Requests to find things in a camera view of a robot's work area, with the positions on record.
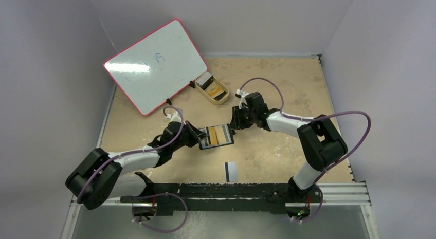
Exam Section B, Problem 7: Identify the beige oval card tray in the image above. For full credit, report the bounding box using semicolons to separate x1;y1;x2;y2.
194;71;229;105

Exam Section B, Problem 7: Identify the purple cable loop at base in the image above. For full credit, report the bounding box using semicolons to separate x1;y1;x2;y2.
131;192;189;234

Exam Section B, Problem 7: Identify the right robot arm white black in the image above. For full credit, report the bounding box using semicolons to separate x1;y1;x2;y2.
230;89;348;201

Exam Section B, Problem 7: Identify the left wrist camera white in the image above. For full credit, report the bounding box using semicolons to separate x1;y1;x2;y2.
164;110;183;123

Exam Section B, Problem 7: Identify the purple cable at right base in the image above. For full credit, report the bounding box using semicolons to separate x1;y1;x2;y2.
289;186;326;225

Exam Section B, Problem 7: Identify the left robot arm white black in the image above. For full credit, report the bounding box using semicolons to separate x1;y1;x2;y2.
65;121;207;210

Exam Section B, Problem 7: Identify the grey card with magnetic stripe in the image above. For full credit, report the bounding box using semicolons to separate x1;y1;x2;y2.
224;162;238;182

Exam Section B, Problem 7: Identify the gold striped card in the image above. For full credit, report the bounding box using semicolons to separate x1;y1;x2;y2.
215;124;232;145
206;127;218;146

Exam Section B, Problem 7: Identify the white board with pink frame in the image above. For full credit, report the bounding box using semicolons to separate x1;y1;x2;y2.
103;19;208;116

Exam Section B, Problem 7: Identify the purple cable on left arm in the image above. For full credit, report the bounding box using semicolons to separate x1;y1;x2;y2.
76;106;185;205

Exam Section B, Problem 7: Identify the gold card in tray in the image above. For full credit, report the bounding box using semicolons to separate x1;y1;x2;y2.
205;83;225;99

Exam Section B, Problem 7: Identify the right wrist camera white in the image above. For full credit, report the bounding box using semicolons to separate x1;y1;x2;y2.
235;89;249;109

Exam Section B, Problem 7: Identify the grey card stack in tray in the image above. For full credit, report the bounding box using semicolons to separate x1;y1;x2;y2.
195;71;213;90

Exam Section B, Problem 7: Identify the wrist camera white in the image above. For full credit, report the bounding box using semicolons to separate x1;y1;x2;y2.
164;110;183;123
235;89;249;109

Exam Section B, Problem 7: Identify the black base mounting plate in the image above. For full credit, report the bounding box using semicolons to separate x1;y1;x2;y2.
120;183;321;216

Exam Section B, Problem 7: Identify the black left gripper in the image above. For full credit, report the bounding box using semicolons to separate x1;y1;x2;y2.
171;121;208;152

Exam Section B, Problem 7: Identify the black card holder wallet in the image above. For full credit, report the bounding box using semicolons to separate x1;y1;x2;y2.
199;124;235;150

